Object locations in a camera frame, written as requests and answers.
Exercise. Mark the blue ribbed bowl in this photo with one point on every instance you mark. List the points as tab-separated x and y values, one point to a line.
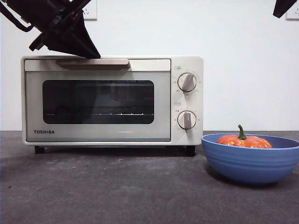
250	165

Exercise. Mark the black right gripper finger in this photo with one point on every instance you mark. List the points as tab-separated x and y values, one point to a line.
285	7

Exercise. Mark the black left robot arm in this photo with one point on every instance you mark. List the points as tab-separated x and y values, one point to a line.
46	14

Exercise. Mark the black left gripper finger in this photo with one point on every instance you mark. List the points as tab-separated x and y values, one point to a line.
83	30
67	44

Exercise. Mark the cream Toshiba toaster oven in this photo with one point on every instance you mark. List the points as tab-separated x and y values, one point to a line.
198	102

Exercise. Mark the cream temperature knob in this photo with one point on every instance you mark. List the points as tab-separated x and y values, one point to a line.
187	82

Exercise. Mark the orange pumpkin with green stem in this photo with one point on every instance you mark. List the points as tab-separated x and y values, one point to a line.
252	142

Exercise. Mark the cream timer knob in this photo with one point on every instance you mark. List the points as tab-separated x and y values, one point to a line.
187	120

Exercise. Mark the white wall socket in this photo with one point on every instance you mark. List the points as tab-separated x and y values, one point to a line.
92	11
294	15

